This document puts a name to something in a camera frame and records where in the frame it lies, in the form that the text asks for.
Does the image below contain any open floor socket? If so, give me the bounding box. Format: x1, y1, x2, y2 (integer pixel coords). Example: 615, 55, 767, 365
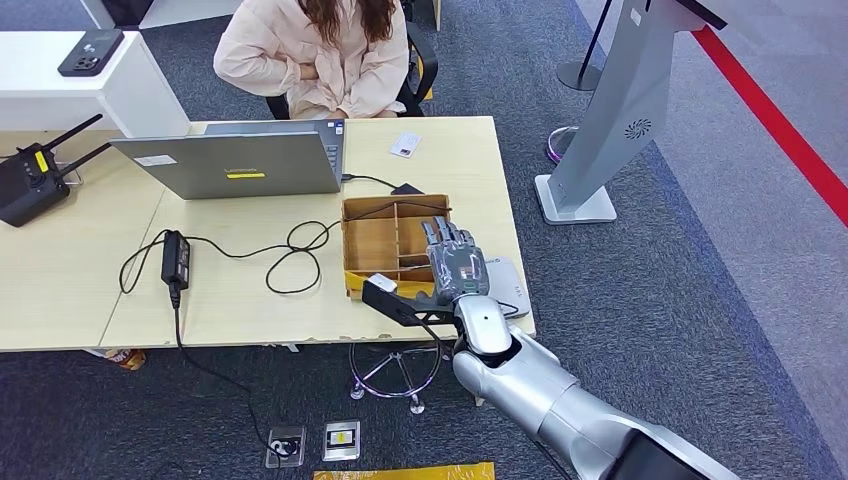
264, 425, 308, 470

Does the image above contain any white cabinet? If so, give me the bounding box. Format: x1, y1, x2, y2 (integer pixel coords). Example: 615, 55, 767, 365
0, 30, 191, 139

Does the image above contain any white ID card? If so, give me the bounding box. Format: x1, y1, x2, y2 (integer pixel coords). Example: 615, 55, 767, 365
389, 131, 424, 160

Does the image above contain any divided cardboard box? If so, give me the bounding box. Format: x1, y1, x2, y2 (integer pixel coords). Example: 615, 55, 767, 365
341, 193, 453, 303

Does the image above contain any black smartphone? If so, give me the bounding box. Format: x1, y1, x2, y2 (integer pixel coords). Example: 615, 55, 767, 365
57, 28, 126, 78

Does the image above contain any black adapter output cable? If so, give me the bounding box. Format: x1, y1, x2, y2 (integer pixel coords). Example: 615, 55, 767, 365
118, 198, 453, 297

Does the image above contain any black remote with antennas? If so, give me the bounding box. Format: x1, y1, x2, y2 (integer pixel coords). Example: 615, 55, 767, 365
0, 113, 113, 229

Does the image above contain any floor socket yellow label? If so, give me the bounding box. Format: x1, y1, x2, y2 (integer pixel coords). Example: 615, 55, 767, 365
321, 420, 362, 464

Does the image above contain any grey laptop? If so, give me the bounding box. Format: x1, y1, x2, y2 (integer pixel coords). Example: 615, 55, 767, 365
109, 119, 347, 201

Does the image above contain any white card reader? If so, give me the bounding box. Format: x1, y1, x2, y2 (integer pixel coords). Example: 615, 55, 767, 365
485, 256, 533, 321

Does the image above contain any black stanchion post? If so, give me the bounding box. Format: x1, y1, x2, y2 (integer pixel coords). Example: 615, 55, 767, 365
555, 0, 615, 93

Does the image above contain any white desk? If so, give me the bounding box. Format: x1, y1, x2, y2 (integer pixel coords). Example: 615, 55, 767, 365
80, 0, 243, 31

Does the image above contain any black hub cable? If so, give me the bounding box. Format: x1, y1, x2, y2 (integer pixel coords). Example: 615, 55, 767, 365
341, 173, 400, 191

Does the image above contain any grey kiosk stand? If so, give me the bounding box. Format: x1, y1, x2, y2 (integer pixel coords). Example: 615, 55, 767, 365
533, 0, 729, 227

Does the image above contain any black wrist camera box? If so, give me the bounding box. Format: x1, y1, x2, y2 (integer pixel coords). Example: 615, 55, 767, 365
360, 272, 460, 329

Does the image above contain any chrome stool base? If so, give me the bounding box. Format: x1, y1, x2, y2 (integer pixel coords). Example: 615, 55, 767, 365
347, 341, 457, 417

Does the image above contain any black power adapter brick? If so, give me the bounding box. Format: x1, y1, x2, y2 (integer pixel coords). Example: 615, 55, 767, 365
160, 230, 192, 293

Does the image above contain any yellow packet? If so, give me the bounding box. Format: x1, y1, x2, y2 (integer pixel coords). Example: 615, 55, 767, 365
312, 462, 497, 480

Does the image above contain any black office chair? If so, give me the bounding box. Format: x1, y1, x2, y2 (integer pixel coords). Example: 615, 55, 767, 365
264, 19, 440, 121

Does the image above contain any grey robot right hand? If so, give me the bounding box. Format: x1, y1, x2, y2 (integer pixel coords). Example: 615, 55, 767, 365
420, 215, 492, 307

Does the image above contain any chrome stanchion base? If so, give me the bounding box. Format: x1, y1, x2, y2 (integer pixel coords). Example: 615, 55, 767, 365
545, 126, 580, 164

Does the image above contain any person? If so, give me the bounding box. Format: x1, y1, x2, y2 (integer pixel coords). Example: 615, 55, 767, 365
212, 0, 412, 121

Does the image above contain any black mains cable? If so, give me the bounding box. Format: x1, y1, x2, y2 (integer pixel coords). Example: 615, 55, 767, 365
170, 289, 299, 458

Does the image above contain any orange snack bag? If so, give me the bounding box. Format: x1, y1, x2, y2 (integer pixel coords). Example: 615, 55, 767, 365
86, 347, 147, 372

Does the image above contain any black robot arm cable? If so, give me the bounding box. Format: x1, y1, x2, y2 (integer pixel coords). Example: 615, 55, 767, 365
396, 301, 576, 480

